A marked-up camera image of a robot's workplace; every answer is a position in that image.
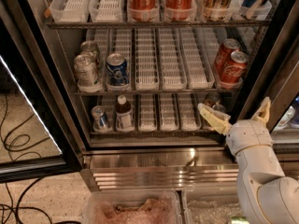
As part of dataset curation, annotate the brown bottle white cap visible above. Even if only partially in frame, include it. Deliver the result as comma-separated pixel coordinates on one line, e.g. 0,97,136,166
115,95,133,129

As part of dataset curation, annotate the silver soda can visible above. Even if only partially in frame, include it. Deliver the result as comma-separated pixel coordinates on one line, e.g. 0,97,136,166
74,54,99,87
80,40,100,64

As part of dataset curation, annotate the front gold can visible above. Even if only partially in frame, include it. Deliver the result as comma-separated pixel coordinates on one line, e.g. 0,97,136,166
205,104,226,128

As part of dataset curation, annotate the white tray middle centre right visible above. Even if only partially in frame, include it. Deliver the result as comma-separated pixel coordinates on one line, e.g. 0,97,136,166
179,28,214,89

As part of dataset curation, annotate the white tray bottom centre left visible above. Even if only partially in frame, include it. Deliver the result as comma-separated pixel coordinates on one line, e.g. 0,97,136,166
138,94,157,132

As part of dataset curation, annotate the white tray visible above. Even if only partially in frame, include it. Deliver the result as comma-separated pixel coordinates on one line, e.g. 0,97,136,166
138,94,157,132
158,28,187,91
178,93,200,131
159,93,179,132
50,0,90,23
179,28,214,89
89,0,124,22
135,28,159,91

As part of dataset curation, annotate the front silver soda can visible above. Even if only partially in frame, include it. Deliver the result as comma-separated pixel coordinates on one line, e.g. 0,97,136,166
74,54,99,87

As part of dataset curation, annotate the stainless steel fridge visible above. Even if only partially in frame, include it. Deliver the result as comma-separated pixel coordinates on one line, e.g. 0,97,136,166
0,0,299,193

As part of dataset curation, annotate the open glass fridge door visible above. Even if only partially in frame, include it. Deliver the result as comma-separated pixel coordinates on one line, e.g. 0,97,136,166
0,5,81,183

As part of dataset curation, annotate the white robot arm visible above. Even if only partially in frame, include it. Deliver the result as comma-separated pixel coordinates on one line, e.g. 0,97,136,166
198,98,299,224

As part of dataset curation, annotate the green can in bin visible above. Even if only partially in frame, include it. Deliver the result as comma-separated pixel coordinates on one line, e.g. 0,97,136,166
230,217,248,224

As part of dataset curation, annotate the white tray middle centre left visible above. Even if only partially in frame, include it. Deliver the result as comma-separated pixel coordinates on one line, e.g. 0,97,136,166
135,28,159,91

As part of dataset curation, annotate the white tray bottom centre right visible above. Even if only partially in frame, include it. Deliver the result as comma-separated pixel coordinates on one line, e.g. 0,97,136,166
178,93,200,131

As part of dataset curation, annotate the right clear plastic bin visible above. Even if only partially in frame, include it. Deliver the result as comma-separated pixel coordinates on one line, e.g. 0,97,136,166
181,183,245,224

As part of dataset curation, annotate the rear gold can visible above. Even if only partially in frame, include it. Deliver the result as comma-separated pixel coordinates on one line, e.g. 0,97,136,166
203,92,221,107

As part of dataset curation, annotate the red coke can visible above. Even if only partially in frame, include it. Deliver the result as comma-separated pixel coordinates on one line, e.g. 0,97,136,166
220,50,248,83
214,38,240,74

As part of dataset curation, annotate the white tray top far left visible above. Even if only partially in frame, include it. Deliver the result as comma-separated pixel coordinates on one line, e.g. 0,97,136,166
50,0,90,23

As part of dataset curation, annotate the left clear plastic bin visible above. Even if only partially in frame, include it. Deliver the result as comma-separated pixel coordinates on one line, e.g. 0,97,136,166
82,189,182,224

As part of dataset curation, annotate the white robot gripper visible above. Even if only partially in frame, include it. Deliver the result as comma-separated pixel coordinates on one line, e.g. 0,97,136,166
197,97,273,156

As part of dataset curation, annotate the clear plastic bin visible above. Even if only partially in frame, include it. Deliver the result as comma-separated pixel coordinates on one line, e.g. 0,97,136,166
181,183,245,224
82,189,182,224

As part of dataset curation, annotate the small blue silver can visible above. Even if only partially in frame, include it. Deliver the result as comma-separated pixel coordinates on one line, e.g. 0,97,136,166
92,105,110,132

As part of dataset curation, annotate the blue pepsi can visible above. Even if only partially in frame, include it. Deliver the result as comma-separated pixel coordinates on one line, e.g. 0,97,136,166
106,52,128,86

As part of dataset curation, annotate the rear silver soda can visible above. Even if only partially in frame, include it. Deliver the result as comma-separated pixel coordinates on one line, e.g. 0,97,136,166
80,40,100,64

